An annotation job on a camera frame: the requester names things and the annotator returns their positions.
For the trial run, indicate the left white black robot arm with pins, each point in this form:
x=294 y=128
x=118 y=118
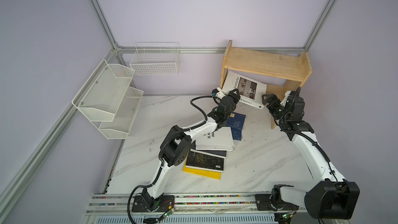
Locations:
x=176 y=146

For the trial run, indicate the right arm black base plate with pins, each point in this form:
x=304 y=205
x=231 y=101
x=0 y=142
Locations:
x=264 y=202

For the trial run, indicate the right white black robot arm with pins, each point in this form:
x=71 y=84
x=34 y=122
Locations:
x=333 y=196

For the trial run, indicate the white ventilated cable duct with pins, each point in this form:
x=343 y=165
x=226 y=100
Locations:
x=262 y=218

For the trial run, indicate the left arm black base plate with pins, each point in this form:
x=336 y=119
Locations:
x=145 y=205

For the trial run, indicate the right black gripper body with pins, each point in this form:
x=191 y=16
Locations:
x=285 y=116

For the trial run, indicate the white mesh upper wall bin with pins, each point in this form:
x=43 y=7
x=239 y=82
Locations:
x=99 y=99

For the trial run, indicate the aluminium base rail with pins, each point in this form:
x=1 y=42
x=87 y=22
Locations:
x=204 y=203

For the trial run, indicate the white mesh lower wall bin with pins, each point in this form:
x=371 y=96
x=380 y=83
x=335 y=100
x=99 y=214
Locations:
x=120 y=127

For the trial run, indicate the yellow book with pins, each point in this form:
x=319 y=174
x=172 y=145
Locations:
x=199 y=174

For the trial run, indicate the black book with barcode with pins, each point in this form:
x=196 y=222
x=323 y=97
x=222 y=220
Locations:
x=214 y=153

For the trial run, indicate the wooden two-tier bookshelf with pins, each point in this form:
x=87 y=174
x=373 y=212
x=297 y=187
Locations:
x=294 y=70

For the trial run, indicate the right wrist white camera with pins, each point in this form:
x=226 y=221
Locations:
x=283 y=102

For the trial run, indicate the white mesh wall bin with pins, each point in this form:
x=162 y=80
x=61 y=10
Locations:
x=120 y=127
x=99 y=99

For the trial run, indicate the white book with photo cover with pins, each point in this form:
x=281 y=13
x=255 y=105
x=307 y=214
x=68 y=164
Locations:
x=250 y=90

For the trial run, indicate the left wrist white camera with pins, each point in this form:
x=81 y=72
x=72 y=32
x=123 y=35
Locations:
x=218 y=94

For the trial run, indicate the white wire wall basket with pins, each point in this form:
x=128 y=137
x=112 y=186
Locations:
x=156 y=58

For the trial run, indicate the white book with black lettering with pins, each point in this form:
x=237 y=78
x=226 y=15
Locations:
x=219 y=140

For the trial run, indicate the dark blue book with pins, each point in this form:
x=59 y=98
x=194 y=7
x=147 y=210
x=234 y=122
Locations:
x=236 y=121
x=236 y=134

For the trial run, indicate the upper dark blue book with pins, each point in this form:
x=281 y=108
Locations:
x=236 y=121

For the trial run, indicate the lower dark blue book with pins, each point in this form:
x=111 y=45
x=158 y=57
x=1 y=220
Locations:
x=236 y=134

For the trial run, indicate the black book with gold text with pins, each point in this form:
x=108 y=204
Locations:
x=204 y=162

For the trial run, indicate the wrist white camera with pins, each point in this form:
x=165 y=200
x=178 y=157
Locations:
x=218 y=94
x=283 y=102

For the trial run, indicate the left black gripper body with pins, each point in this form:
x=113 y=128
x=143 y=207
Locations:
x=226 y=116

